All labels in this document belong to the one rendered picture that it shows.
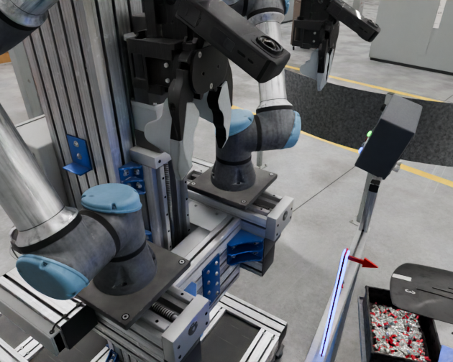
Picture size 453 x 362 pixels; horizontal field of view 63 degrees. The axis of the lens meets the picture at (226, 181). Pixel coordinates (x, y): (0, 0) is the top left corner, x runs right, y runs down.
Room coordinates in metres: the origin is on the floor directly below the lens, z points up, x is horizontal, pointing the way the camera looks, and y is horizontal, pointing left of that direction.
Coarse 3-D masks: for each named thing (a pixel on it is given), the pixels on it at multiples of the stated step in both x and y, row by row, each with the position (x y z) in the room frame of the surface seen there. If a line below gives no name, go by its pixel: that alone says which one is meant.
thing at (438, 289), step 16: (400, 272) 0.52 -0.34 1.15; (416, 272) 0.52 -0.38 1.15; (432, 272) 0.52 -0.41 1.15; (448, 272) 0.52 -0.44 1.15; (400, 288) 0.46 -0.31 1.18; (416, 288) 0.46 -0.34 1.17; (432, 288) 0.46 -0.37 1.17; (448, 288) 0.46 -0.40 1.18; (400, 304) 0.42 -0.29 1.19; (416, 304) 0.42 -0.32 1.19; (432, 304) 0.42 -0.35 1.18; (448, 304) 0.42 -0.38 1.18; (448, 320) 0.39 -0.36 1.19
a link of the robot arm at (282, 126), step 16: (256, 0) 1.23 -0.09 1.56; (272, 0) 1.23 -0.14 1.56; (288, 0) 1.25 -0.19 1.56; (256, 16) 1.21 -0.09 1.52; (272, 16) 1.21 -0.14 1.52; (272, 32) 1.19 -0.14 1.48; (272, 80) 1.12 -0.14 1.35; (272, 96) 1.10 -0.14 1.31; (256, 112) 1.11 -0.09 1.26; (272, 112) 1.06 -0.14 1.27; (288, 112) 1.07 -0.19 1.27; (272, 128) 1.03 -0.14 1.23; (288, 128) 1.04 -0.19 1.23; (272, 144) 1.02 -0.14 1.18; (288, 144) 1.04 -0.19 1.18
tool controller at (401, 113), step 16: (400, 96) 1.27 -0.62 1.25; (384, 112) 1.11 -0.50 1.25; (400, 112) 1.14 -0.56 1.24; (416, 112) 1.17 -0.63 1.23; (384, 128) 1.05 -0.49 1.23; (400, 128) 1.03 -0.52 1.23; (416, 128) 1.08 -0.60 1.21; (368, 144) 1.07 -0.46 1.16; (384, 144) 1.05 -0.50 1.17; (400, 144) 1.03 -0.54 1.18; (368, 160) 1.07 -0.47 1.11; (384, 160) 1.04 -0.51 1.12; (384, 176) 1.04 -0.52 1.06
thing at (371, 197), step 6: (372, 180) 1.02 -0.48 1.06; (378, 180) 1.02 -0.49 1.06; (372, 192) 1.01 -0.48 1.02; (366, 198) 1.00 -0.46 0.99; (372, 198) 1.00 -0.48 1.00; (366, 204) 1.00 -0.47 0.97; (372, 204) 0.99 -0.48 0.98; (366, 210) 1.00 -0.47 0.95; (372, 210) 0.99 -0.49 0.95; (366, 216) 1.01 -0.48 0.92; (360, 222) 1.00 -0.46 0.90; (366, 222) 1.00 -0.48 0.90; (360, 228) 1.00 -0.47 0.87; (366, 228) 0.99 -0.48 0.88
